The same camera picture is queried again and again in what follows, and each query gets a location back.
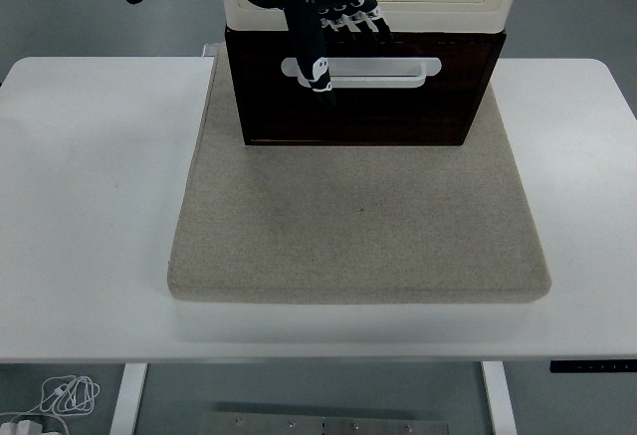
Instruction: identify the white drawer handle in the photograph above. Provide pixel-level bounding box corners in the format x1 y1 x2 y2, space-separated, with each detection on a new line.
281 56 443 90

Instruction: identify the beige fabric mat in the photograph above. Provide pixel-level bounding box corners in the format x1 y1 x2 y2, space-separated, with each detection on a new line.
165 44 553 306

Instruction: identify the white table leg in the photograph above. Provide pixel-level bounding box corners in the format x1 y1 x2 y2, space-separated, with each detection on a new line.
108 362 149 435
480 360 519 435

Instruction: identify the grey metal plate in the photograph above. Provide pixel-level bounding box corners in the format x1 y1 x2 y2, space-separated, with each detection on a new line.
201 410 452 435

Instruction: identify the black table control panel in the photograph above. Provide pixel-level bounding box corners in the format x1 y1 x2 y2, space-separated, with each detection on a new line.
549 360 637 374

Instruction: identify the white charger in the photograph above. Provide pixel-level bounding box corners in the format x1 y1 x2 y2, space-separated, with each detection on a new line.
0 417 45 435

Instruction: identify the white cable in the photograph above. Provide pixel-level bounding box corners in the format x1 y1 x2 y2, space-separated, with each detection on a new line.
0 374 102 435

